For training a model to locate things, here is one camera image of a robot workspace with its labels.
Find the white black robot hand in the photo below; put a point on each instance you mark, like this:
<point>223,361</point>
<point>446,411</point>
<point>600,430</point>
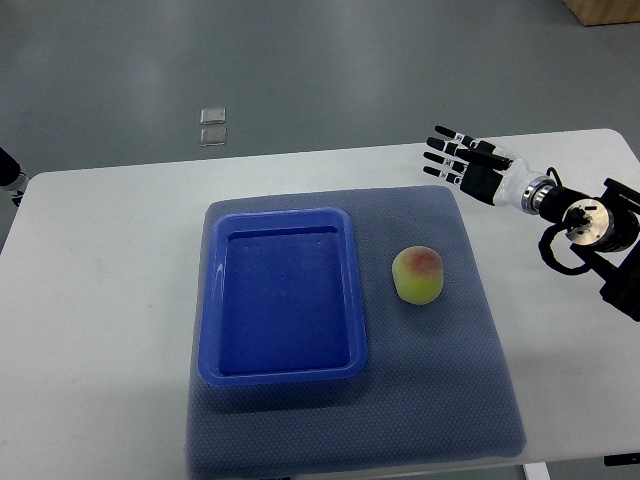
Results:
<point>480,169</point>

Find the green red peach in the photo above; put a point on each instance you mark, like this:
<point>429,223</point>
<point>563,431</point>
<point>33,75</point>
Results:
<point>418,275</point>

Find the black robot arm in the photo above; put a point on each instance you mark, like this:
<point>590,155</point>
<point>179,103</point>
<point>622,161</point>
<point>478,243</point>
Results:
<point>603,233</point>

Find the upper metal floor plate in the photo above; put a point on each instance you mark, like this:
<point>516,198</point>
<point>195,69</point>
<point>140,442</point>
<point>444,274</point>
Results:
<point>213,115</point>

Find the metal floor plate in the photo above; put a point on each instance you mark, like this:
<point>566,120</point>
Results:
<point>213,136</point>
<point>213,115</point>

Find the lower metal floor plate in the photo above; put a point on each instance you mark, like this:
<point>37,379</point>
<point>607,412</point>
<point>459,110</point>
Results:
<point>213,136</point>

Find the wooden box corner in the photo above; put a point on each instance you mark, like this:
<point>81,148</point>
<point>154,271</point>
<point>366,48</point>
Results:
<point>604,12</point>

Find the grey blue mat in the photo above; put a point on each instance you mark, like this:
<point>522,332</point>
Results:
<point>435,386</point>

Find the blue plastic tray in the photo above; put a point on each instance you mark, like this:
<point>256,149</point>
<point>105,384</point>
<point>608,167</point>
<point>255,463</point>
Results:
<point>282,300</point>

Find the black table clamp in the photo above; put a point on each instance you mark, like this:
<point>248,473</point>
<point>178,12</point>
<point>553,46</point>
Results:
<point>622,460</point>

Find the person's shoe at left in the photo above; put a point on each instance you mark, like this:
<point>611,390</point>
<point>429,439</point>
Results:
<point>13,179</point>

